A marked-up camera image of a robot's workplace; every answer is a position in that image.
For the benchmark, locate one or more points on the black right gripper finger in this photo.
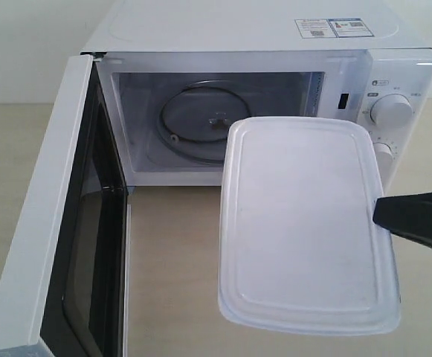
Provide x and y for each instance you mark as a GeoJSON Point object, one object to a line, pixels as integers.
{"type": "Point", "coordinates": [408, 216]}

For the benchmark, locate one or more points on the white plastic lidded container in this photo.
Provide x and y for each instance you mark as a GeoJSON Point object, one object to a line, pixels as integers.
{"type": "Point", "coordinates": [299, 251]}

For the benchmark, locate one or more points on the white microwave door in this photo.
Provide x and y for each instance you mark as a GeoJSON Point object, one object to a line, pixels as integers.
{"type": "Point", "coordinates": [64, 285]}

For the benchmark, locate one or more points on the white Midea microwave oven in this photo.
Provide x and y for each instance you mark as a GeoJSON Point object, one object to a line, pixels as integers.
{"type": "Point", "coordinates": [159, 47]}

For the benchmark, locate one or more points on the lower white timer knob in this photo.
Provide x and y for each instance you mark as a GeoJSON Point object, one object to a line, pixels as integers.
{"type": "Point", "coordinates": [384, 157]}

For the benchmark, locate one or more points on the upper white control knob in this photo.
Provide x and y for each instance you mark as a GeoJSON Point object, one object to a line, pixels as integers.
{"type": "Point", "coordinates": [391, 111]}

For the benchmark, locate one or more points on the warning label sticker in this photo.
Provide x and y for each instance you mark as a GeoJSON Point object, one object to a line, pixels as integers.
{"type": "Point", "coordinates": [333, 28]}

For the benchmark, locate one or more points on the glass turntable plate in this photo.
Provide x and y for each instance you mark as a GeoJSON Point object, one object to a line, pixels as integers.
{"type": "Point", "coordinates": [195, 121]}

